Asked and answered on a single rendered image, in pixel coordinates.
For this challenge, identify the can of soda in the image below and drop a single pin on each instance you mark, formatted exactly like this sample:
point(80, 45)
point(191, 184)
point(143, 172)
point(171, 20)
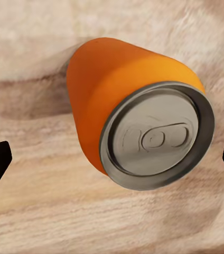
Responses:
point(142, 118)

